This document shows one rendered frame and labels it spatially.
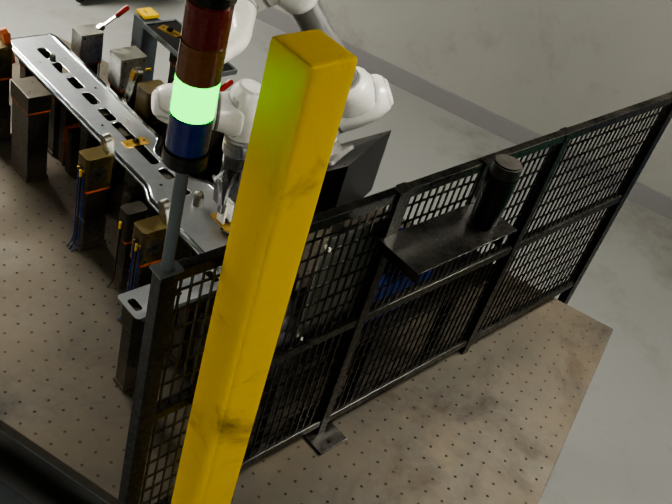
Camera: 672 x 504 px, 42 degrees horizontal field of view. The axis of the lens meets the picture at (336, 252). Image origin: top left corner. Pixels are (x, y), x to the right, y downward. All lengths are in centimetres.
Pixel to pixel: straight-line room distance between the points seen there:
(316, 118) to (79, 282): 153
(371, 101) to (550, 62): 248
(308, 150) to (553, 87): 413
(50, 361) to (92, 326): 18
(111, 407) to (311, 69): 138
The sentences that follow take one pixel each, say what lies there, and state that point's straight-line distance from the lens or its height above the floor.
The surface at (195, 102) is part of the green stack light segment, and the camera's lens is 132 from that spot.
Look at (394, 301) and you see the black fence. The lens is 224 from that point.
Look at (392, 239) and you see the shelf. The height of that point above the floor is 143.
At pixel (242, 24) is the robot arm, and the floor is 147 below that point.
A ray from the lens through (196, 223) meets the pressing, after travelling 256.
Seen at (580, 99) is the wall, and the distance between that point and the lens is 544.
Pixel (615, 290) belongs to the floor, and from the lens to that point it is 477.
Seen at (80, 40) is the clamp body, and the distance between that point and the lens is 329.
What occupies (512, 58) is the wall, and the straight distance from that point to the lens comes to 548.
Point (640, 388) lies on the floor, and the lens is 427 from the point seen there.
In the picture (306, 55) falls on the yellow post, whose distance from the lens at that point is 132.
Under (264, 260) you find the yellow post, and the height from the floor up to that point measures 162.
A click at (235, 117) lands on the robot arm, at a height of 141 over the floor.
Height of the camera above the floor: 258
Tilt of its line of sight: 38 degrees down
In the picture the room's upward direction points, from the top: 18 degrees clockwise
